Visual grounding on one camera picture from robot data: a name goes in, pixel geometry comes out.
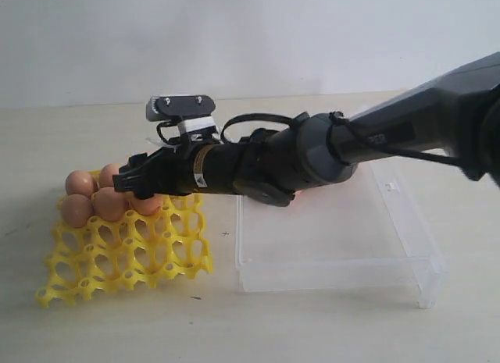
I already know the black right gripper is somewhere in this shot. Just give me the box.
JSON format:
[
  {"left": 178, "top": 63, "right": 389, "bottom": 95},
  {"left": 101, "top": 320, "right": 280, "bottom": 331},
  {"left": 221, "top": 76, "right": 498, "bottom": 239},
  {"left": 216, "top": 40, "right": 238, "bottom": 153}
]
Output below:
[{"left": 112, "top": 144, "right": 242, "bottom": 198}]

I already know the brown egg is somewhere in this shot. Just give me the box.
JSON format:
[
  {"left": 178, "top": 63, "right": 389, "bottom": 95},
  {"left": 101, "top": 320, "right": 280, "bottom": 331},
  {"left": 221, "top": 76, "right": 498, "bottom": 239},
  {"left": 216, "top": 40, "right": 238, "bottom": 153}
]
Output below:
[
  {"left": 130, "top": 196, "right": 163, "bottom": 216},
  {"left": 92, "top": 187, "right": 128, "bottom": 222},
  {"left": 60, "top": 194, "right": 94, "bottom": 228},
  {"left": 98, "top": 163, "right": 120, "bottom": 188},
  {"left": 65, "top": 170, "right": 97, "bottom": 198}
]

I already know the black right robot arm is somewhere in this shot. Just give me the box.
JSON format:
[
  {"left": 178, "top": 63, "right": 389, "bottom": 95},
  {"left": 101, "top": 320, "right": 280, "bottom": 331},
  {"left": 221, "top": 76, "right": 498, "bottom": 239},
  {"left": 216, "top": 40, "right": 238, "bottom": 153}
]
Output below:
[{"left": 112, "top": 53, "right": 499, "bottom": 207}]

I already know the yellow plastic egg tray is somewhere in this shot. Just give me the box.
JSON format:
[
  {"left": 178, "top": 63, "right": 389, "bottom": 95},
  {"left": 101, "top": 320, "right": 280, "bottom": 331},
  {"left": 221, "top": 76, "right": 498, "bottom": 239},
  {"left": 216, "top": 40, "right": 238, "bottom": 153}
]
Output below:
[{"left": 35, "top": 194, "right": 213, "bottom": 308}]

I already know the clear plastic box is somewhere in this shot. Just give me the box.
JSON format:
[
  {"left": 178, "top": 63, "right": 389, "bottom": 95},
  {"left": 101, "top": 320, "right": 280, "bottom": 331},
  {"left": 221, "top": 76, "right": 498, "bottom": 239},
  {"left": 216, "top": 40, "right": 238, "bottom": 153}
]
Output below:
[{"left": 235, "top": 159, "right": 446, "bottom": 308}]

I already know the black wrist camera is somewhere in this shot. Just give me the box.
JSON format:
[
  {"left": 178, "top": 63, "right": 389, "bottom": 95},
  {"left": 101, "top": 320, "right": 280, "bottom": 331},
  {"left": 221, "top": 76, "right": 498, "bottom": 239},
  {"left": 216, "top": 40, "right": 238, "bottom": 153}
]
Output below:
[{"left": 145, "top": 94, "right": 216, "bottom": 123}]

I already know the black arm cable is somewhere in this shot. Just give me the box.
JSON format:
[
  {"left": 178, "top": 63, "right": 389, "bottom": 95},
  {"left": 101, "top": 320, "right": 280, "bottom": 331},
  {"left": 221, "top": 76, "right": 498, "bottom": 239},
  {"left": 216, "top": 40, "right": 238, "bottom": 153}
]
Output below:
[{"left": 220, "top": 112, "right": 466, "bottom": 167}]

